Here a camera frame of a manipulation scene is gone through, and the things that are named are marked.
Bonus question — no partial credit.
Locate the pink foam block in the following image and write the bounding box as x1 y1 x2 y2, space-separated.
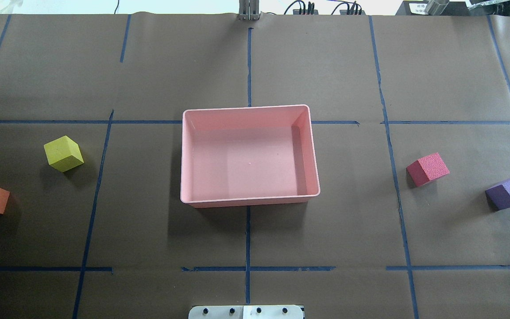
406 153 450 187

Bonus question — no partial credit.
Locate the yellow foam block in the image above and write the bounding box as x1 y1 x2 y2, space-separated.
44 136 85 172

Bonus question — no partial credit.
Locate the pink plastic bin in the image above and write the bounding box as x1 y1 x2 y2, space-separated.
180 105 321 208

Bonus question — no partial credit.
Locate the aluminium frame post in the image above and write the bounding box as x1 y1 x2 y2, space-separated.
238 0 261 21

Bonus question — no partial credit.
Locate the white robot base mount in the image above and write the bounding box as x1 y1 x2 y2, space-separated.
188 304 305 319

